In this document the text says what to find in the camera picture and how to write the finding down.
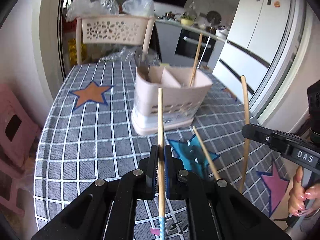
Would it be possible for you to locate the bamboo chopstick blue-patterned end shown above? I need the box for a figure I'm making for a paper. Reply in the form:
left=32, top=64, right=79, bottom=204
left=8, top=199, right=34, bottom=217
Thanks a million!
left=158, top=87, right=165, bottom=239

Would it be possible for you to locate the black handled spoon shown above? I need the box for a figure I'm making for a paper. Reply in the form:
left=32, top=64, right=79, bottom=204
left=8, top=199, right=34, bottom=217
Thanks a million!
left=135, top=47, right=150, bottom=82
left=179, top=139, right=208, bottom=180

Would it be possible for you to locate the person's right hand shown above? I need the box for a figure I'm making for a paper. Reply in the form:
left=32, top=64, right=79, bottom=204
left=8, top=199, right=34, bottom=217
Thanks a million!
left=288, top=166, right=320, bottom=217

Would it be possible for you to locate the pink plastic stool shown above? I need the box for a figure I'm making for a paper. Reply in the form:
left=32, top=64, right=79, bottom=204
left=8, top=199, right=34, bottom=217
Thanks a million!
left=0, top=159, right=26, bottom=218
left=1, top=83, right=40, bottom=177

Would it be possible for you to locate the beige plastic utensil holder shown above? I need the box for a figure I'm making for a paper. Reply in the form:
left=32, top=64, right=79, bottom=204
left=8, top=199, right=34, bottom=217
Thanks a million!
left=131, top=66, right=213, bottom=135

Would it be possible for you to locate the white refrigerator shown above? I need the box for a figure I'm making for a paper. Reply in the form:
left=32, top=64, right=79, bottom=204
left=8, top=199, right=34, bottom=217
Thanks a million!
left=212, top=0, right=295, bottom=107

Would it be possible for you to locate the black built-in oven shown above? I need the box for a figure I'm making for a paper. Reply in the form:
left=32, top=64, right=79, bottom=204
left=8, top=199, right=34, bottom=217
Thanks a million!
left=175, top=29, right=216, bottom=63

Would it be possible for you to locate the yellow bowl with greens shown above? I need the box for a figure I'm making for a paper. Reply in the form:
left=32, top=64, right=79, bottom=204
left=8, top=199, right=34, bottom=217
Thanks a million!
left=180, top=15, right=196, bottom=27

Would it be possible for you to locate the beige flower-pattern basket rack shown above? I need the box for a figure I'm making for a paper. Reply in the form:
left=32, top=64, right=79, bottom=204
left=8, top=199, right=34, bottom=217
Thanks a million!
left=76, top=14, right=156, bottom=65

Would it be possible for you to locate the white plastic bag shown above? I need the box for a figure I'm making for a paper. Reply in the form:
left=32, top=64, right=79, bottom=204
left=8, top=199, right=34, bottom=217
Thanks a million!
left=121, top=0, right=155, bottom=17

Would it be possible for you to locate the clear plastic bag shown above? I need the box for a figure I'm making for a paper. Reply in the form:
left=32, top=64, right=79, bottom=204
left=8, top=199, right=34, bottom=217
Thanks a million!
left=65, top=0, right=119, bottom=22

